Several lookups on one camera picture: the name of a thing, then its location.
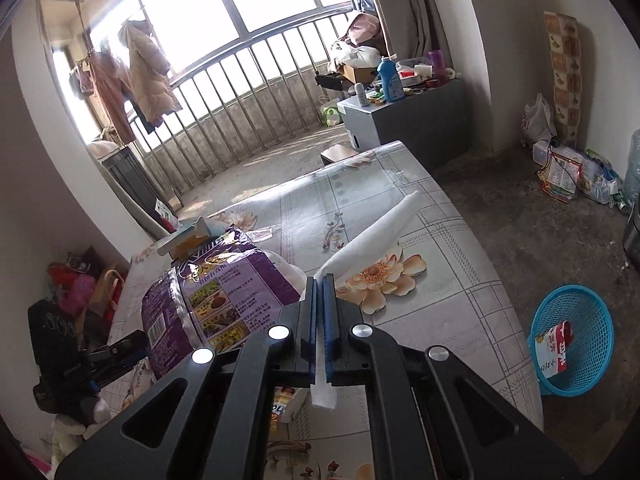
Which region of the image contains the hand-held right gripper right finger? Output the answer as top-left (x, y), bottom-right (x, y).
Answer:
top-left (323, 274), bottom-right (583, 480)

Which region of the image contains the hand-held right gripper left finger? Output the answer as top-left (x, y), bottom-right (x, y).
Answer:
top-left (55, 276), bottom-right (318, 480)

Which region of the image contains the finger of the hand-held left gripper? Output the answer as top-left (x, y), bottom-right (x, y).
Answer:
top-left (82, 330), bottom-right (151, 393)

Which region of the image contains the purple snack bag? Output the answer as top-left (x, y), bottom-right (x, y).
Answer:
top-left (141, 225), bottom-right (302, 382)

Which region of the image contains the blue plastic basket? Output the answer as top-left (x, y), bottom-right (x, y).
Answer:
top-left (528, 285), bottom-right (615, 397)

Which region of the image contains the pink plastic bag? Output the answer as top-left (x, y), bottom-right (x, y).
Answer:
top-left (47, 262), bottom-right (98, 318)

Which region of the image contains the white plush toy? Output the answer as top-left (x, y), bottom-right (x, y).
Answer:
top-left (51, 397), bottom-right (112, 461)

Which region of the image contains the yellow and white box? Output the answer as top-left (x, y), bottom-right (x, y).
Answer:
top-left (156, 216), bottom-right (224, 257)

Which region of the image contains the floral tablecloth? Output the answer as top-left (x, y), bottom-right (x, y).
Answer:
top-left (107, 140), bottom-right (545, 480)

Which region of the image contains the dark low cabinet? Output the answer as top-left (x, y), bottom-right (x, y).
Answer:
top-left (99, 144), bottom-right (173, 233)

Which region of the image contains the small wooden stool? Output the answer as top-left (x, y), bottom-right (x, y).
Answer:
top-left (320, 143), bottom-right (362, 167)

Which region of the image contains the green and white bag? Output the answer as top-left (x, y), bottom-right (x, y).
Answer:
top-left (320, 100), bottom-right (344, 129)

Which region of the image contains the red and white packet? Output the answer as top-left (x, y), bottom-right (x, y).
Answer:
top-left (535, 322), bottom-right (574, 377)

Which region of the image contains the grey cabinet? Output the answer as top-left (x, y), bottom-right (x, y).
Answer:
top-left (336, 79), bottom-right (472, 162)

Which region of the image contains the metal window railing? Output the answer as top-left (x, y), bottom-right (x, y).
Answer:
top-left (125, 7), bottom-right (363, 183)

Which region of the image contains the blue detergent bottle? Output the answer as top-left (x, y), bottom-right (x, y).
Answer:
top-left (376, 56), bottom-right (405, 104)

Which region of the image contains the cardboard box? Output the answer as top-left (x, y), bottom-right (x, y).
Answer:
top-left (340, 62), bottom-right (377, 86)

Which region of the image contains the pink hanging garment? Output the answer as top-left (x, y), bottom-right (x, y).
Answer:
top-left (86, 50), bottom-right (137, 147)

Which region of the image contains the beige hanging coat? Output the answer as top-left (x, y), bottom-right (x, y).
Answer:
top-left (118, 19), bottom-right (183, 130)

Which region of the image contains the pile of packets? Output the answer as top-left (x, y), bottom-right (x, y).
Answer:
top-left (531, 141), bottom-right (622, 207)

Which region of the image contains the white plastic bag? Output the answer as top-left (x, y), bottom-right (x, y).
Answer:
top-left (521, 92), bottom-right (557, 147)

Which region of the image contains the black rice cooker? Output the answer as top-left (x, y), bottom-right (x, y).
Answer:
top-left (621, 209), bottom-right (640, 267)

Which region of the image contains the grey curtain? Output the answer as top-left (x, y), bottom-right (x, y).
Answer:
top-left (365, 0), bottom-right (453, 63)

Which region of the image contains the blue water jug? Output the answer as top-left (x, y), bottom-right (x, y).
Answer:
top-left (622, 130), bottom-right (640, 213)

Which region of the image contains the rolled patterned mat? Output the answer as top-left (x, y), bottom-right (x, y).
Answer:
top-left (543, 11), bottom-right (584, 145)

